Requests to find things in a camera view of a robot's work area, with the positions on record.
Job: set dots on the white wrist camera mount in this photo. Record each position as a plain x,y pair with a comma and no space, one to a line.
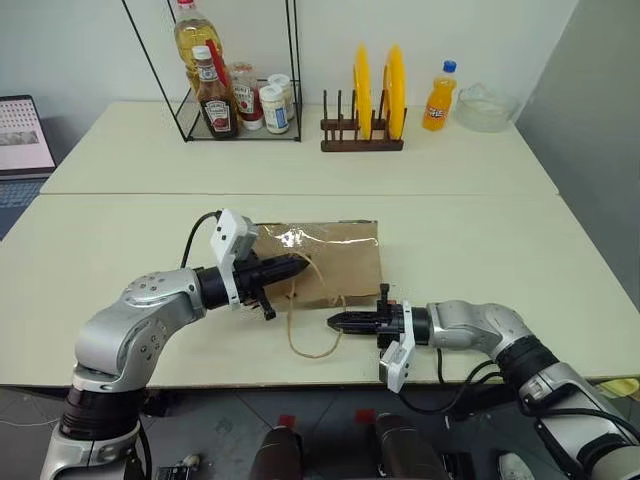
227,235
397,365

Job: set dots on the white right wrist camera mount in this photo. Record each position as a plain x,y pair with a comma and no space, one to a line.
397,365

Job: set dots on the yellow plate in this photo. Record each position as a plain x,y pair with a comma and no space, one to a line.
396,90
363,90

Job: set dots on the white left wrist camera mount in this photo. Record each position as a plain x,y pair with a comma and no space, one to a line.
227,235

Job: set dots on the orange soda bottle blue cap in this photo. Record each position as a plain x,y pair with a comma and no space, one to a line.
439,105

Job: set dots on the large cooking oil bottle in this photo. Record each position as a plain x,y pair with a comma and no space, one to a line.
192,37

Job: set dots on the brown paper bag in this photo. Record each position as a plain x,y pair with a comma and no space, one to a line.
340,270

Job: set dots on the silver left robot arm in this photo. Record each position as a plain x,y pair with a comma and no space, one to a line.
150,300

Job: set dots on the red square tab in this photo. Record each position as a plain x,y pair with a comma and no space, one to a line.
287,421
365,417

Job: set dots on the glass ketchup bottle white cap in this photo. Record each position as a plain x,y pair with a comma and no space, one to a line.
217,115

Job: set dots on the yellow cloth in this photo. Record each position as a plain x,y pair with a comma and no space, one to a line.
622,387

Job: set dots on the clear glass bowl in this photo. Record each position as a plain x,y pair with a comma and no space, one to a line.
487,115

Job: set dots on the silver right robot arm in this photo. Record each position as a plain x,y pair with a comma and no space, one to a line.
475,325

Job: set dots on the white jar blue label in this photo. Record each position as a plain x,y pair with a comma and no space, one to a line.
282,82
275,112

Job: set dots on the dark wooden plate rack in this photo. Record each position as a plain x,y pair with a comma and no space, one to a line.
360,145

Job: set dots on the squeeze ketchup bottle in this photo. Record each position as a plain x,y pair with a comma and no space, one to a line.
246,100

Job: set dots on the dark brown rounded shape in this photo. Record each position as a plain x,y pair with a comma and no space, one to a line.
277,455
405,450

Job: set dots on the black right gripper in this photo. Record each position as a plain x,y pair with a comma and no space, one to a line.
390,320

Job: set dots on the grey laptop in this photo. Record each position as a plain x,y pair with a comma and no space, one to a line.
20,135

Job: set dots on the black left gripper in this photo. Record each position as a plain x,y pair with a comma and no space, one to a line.
248,280

